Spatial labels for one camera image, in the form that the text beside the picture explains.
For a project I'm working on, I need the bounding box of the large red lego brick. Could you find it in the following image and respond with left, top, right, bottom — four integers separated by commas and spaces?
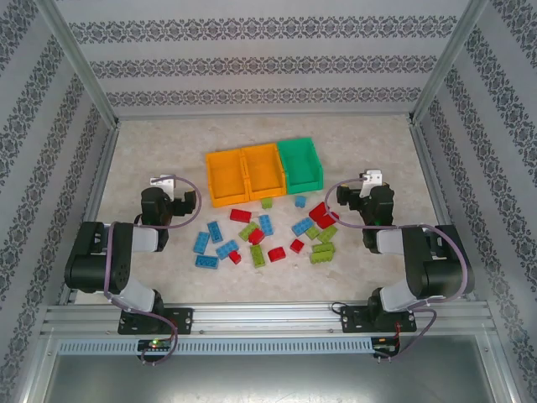
308, 201, 340, 230

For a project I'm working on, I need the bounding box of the orange plastic bin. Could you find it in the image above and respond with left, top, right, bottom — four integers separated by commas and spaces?
241, 142, 288, 201
205, 147, 249, 209

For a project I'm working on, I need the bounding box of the green plastic bin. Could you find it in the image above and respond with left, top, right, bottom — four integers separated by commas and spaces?
276, 136, 325, 196

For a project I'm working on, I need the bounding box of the left circuit board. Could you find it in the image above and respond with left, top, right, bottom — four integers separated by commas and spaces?
138, 338, 172, 353

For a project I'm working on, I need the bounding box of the circuit board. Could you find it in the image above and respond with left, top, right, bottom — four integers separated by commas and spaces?
372, 337, 400, 353
138, 338, 172, 353

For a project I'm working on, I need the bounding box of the right circuit board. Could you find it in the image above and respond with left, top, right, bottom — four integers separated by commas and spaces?
372, 337, 400, 353

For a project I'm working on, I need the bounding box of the grey metal front panel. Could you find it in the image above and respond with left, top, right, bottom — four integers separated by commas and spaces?
24, 335, 517, 403

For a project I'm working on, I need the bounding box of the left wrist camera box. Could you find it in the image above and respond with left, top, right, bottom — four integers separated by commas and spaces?
150, 173, 176, 199

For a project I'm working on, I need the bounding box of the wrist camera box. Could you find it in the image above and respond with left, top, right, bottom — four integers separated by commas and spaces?
150, 173, 176, 199
359, 168, 384, 197

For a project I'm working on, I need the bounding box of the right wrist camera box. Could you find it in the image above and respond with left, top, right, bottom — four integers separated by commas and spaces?
359, 168, 384, 197

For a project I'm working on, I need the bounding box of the aluminium side rail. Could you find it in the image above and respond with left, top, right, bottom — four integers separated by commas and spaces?
409, 121, 477, 301
58, 125, 121, 306

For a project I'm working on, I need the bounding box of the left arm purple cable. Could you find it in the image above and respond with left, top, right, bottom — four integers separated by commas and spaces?
103, 175, 206, 366

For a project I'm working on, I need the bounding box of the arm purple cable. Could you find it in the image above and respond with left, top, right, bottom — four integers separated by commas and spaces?
334, 178, 470, 364
103, 175, 206, 366

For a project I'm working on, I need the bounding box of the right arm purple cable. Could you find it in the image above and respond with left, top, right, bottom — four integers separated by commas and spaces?
334, 178, 470, 364

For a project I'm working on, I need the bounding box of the aluminium back rail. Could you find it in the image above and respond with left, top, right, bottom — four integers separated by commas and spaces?
115, 107, 414, 122

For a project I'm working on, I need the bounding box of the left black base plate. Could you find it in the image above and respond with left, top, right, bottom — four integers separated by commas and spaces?
117, 307, 195, 336

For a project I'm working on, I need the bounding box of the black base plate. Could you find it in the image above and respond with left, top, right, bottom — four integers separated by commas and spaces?
340, 305, 419, 335
117, 307, 195, 336

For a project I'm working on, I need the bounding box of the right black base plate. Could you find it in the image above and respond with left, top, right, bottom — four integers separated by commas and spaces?
340, 305, 419, 335

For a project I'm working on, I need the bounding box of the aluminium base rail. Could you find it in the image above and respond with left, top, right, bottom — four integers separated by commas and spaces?
41, 302, 493, 337

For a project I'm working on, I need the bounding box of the grey slotted cable duct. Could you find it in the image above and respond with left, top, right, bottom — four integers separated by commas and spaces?
56, 338, 375, 357

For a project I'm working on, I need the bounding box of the aluminium frame post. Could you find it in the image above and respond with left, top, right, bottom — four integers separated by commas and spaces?
33, 0, 122, 130
408, 0, 491, 127

